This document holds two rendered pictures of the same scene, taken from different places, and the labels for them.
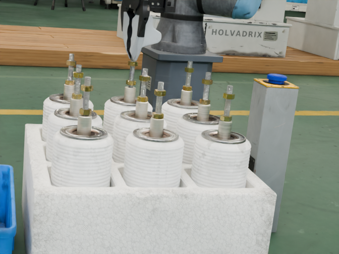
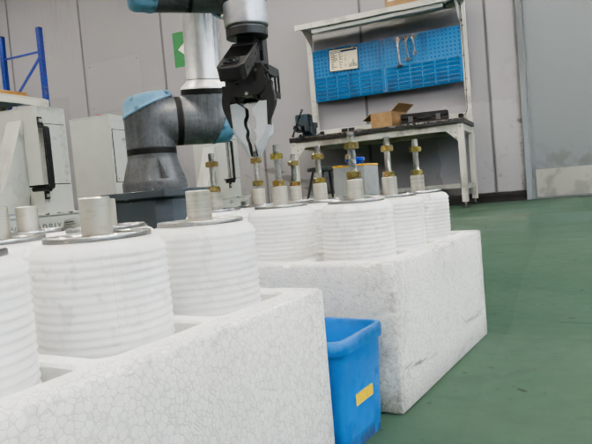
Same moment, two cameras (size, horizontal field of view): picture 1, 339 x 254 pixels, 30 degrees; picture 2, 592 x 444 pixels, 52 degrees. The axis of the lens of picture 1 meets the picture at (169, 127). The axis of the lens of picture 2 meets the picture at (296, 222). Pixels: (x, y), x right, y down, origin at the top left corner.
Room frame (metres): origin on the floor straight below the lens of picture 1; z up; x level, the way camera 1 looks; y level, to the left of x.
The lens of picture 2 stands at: (0.43, 0.74, 0.27)
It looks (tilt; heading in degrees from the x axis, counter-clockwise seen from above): 3 degrees down; 318
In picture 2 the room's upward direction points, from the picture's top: 5 degrees counter-clockwise
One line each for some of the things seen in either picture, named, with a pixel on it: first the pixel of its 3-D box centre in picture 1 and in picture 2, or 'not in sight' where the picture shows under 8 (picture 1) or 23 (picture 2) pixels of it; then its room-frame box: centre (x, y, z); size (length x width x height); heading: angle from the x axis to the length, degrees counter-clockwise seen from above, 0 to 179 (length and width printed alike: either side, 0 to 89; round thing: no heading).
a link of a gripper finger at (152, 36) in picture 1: (147, 37); (266, 128); (1.22, 0.06, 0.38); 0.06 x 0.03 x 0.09; 122
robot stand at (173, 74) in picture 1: (172, 103); (161, 253); (1.72, 0.00, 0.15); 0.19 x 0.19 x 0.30; 24
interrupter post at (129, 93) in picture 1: (129, 95); (259, 198); (1.23, 0.08, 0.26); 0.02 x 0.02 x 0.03
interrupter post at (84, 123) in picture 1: (84, 125); (355, 191); (0.97, 0.13, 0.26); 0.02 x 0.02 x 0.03
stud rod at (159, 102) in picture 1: (158, 105); (388, 162); (1.00, 0.02, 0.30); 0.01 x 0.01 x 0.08
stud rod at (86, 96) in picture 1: (86, 100); (352, 161); (0.97, 0.13, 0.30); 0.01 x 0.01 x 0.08
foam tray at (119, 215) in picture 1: (133, 200); (329, 302); (1.11, 0.05, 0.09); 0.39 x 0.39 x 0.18; 16
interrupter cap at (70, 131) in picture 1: (83, 133); (355, 201); (0.97, 0.13, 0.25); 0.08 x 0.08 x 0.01
